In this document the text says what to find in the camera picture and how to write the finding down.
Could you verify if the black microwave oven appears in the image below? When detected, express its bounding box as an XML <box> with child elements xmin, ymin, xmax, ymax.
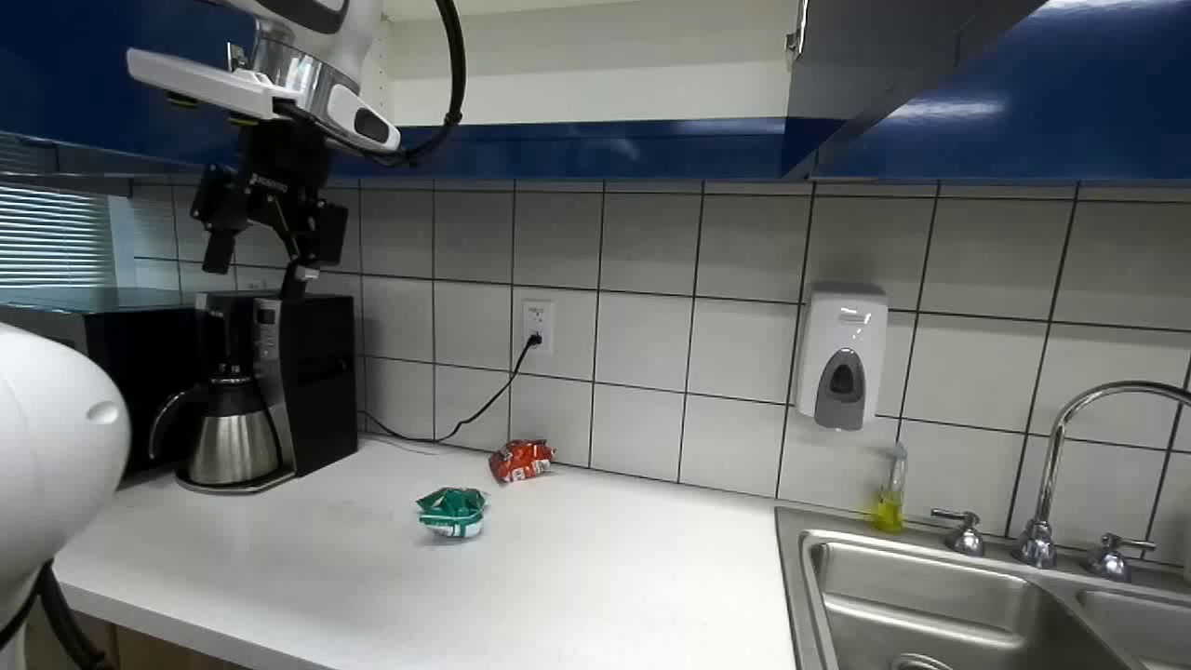
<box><xmin>0</xmin><ymin>285</ymin><xmax>218</xmax><ymax>481</ymax></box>

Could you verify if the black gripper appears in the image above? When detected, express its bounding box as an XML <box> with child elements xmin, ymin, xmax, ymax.
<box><xmin>190</xmin><ymin>119</ymin><xmax>355</xmax><ymax>300</ymax></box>

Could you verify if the steel coffee carafe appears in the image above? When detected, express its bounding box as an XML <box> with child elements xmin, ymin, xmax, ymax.
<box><xmin>144</xmin><ymin>366</ymin><xmax>290</xmax><ymax>492</ymax></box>

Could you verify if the black coffee maker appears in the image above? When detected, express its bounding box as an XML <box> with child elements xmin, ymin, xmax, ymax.
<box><xmin>202</xmin><ymin>291</ymin><xmax>364</xmax><ymax>495</ymax></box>

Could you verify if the metal cabinet hinge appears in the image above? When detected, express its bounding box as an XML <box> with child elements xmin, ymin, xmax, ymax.
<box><xmin>780</xmin><ymin>0</ymin><xmax>816</xmax><ymax>57</ymax></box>

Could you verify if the black power cord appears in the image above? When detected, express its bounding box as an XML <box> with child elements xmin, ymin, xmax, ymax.
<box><xmin>359</xmin><ymin>328</ymin><xmax>550</xmax><ymax>447</ymax></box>

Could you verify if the white wall soap dispenser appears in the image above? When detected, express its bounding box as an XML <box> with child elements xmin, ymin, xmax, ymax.
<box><xmin>793</xmin><ymin>291</ymin><xmax>893</xmax><ymax>434</ymax></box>

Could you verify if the stainless steel sink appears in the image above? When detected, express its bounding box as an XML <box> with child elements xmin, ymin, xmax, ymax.
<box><xmin>776</xmin><ymin>502</ymin><xmax>1191</xmax><ymax>670</ymax></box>

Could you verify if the green snack packet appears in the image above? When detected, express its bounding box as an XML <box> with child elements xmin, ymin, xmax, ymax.
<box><xmin>413</xmin><ymin>482</ymin><xmax>493</xmax><ymax>544</ymax></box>

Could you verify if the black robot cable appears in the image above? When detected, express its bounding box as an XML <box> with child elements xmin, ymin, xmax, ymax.
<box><xmin>391</xmin><ymin>0</ymin><xmax>472</xmax><ymax>166</ymax></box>
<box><xmin>0</xmin><ymin>557</ymin><xmax>113</xmax><ymax>670</ymax></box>

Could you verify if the chrome faucet handle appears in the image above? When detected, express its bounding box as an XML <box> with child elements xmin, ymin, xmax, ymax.
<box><xmin>1088</xmin><ymin>531</ymin><xmax>1156</xmax><ymax>583</ymax></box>
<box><xmin>926</xmin><ymin>507</ymin><xmax>991</xmax><ymax>557</ymax></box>

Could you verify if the blue cabinet door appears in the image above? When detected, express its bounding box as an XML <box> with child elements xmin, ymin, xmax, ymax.
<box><xmin>816</xmin><ymin>0</ymin><xmax>1191</xmax><ymax>184</ymax></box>
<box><xmin>0</xmin><ymin>0</ymin><xmax>268</xmax><ymax>176</ymax></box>

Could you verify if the chrome gooseneck faucet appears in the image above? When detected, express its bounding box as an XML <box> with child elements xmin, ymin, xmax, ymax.
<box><xmin>1012</xmin><ymin>375</ymin><xmax>1191</xmax><ymax>573</ymax></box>

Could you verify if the blue cabinet with white interior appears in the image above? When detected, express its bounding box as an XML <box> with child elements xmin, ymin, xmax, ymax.
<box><xmin>254</xmin><ymin>0</ymin><xmax>847</xmax><ymax>184</ymax></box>

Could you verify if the white wall power outlet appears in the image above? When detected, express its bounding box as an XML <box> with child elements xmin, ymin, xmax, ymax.
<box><xmin>515</xmin><ymin>291</ymin><xmax>561</xmax><ymax>361</ymax></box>

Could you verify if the wooden base cabinet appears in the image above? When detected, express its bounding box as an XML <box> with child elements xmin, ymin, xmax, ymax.
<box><xmin>22</xmin><ymin>602</ymin><xmax>242</xmax><ymax>670</ymax></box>

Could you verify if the red snack packet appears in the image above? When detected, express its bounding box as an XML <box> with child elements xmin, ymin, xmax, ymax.
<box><xmin>486</xmin><ymin>434</ymin><xmax>560</xmax><ymax>488</ymax></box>

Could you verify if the yellow dish soap bottle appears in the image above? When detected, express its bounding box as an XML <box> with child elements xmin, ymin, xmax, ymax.
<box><xmin>862</xmin><ymin>444</ymin><xmax>912</xmax><ymax>534</ymax></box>

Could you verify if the cabinet door with grey inside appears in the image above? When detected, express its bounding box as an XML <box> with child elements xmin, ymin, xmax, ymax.
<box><xmin>779</xmin><ymin>0</ymin><xmax>1051</xmax><ymax>182</ymax></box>

